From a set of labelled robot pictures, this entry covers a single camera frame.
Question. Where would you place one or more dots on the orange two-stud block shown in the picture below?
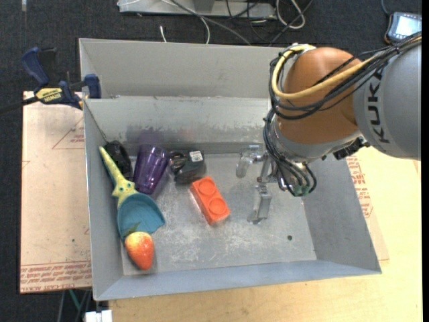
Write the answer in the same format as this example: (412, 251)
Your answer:
(210, 200)

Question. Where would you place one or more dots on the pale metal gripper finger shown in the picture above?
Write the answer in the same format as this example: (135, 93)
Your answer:
(247, 161)
(264, 203)

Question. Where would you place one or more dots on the grey metal bin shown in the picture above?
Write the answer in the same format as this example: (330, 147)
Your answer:
(207, 247)

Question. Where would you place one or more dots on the purple plastic cup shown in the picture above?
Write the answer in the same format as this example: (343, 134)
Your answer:
(150, 169)

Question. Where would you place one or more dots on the red toy strawberry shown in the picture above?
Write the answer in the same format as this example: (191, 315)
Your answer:
(140, 249)

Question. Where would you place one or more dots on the black rounded object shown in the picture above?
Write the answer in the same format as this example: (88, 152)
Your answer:
(121, 158)

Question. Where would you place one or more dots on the black cylinder on white bracket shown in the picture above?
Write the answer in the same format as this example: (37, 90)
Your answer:
(350, 149)

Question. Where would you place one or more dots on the black power adapter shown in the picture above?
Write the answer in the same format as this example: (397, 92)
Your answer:
(187, 169)

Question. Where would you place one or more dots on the yellow and blue toy scoop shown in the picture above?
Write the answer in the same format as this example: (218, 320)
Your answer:
(139, 213)

